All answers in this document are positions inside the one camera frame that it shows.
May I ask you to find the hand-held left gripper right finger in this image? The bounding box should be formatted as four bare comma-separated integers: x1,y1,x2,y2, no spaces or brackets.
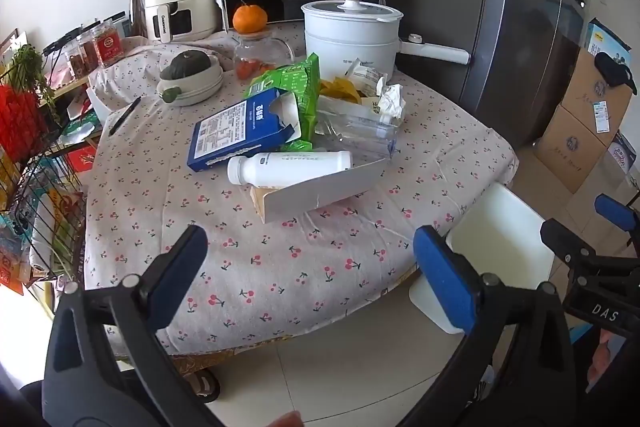
400,224,593,427

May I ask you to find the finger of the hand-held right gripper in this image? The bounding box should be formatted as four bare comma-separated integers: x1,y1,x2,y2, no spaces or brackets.
540,218,603,265
594,193,640,253

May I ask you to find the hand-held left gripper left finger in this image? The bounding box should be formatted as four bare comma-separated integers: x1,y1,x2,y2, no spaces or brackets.
42,224,226,427

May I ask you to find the white plastic bottle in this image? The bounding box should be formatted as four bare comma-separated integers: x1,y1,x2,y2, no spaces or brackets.
227,150,353,188

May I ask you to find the blue carton box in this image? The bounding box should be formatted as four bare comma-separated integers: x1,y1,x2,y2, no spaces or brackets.
187,88,301,172

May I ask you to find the clear plastic packaging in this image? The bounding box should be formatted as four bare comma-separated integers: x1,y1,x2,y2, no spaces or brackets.
312,99,401,158

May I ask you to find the white paper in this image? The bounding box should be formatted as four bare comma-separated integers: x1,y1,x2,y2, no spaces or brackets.
372,77,407,128

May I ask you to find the green snack bag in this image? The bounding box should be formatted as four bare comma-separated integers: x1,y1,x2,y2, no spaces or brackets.
245,53,321,152

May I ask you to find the person's left hand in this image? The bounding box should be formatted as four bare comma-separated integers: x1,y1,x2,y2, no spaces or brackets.
262,411,306,427

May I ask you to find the large cardboard box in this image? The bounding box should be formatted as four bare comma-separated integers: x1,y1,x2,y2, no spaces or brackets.
532,104,621,194

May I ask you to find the small cardboard box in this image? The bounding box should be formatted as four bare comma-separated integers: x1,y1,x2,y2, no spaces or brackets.
552,49,633,148

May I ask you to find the cherry print tablecloth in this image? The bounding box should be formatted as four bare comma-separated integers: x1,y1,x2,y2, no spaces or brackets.
82,19,521,358

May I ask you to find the brown slipper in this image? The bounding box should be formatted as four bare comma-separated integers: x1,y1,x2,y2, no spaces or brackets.
182,367,222,404

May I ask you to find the black bag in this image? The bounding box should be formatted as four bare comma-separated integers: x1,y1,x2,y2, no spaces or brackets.
594,52,638,95

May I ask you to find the black pen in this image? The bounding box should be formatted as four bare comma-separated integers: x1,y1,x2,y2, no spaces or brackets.
109,97,142,136

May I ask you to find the blue printed box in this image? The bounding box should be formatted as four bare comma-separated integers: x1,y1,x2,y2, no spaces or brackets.
585,18,632,58

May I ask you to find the white bowl with green squash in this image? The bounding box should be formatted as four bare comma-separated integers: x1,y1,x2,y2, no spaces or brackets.
156,56,224,108

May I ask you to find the green squash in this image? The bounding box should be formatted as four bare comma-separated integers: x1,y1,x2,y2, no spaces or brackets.
159,50,213,81

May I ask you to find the yellow wrapper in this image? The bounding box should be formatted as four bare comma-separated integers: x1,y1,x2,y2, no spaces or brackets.
317,77,366,104

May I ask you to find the grey refrigerator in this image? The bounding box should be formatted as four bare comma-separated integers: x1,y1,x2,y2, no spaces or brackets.
445,0,588,148

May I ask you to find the white printed wrapper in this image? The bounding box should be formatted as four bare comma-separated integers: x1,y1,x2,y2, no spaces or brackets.
345,59,388,95

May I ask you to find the red decoration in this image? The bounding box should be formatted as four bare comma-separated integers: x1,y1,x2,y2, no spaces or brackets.
0,84,51,162

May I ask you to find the glass jar with small oranges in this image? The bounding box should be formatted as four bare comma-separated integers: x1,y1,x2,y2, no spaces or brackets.
234,32,296,81

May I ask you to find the green plant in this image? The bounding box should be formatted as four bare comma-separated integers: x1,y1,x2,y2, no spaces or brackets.
7,44,56,108

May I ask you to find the orange with stem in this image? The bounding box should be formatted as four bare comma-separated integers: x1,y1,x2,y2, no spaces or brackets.
232,4,268,34

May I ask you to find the white electric pot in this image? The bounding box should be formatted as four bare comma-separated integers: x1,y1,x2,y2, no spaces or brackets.
301,0,472,76

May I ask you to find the glass vase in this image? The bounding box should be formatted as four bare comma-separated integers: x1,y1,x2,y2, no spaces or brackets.
129,0,150,38

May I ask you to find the black wire rack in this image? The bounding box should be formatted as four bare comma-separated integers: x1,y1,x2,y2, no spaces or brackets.
0,142,88,293

